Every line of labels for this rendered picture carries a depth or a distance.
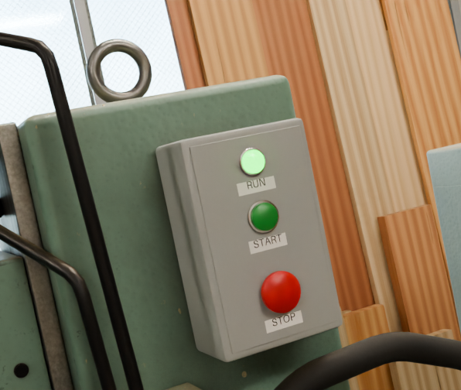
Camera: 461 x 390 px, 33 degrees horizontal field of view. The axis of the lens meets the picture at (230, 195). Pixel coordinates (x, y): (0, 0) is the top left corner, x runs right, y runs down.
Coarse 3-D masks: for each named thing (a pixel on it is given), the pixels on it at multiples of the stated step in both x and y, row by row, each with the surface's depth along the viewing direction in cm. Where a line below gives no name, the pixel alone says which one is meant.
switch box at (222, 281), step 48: (192, 144) 54; (240, 144) 55; (288, 144) 57; (192, 192) 54; (288, 192) 57; (192, 240) 55; (240, 240) 55; (288, 240) 56; (192, 288) 58; (240, 288) 55; (240, 336) 55; (288, 336) 56
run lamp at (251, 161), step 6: (246, 150) 55; (252, 150) 55; (258, 150) 56; (240, 156) 55; (246, 156) 55; (252, 156) 55; (258, 156) 55; (264, 156) 56; (240, 162) 55; (246, 162) 55; (252, 162) 55; (258, 162) 55; (264, 162) 55; (246, 168) 55; (252, 168) 55; (258, 168) 55; (252, 174) 55
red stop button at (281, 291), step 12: (276, 276) 55; (288, 276) 55; (264, 288) 55; (276, 288) 55; (288, 288) 55; (300, 288) 56; (264, 300) 55; (276, 300) 55; (288, 300) 55; (276, 312) 55
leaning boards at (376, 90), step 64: (192, 0) 197; (256, 0) 207; (320, 0) 214; (384, 0) 221; (192, 64) 198; (256, 64) 202; (320, 64) 213; (384, 64) 223; (448, 64) 228; (320, 128) 212; (384, 128) 221; (448, 128) 225; (320, 192) 210; (384, 192) 215; (384, 256) 213; (384, 320) 199; (448, 320) 212; (384, 384) 197; (448, 384) 197
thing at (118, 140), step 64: (128, 128) 58; (192, 128) 60; (64, 192) 56; (128, 192) 58; (64, 256) 56; (128, 256) 58; (64, 320) 57; (128, 320) 58; (192, 384) 60; (256, 384) 62
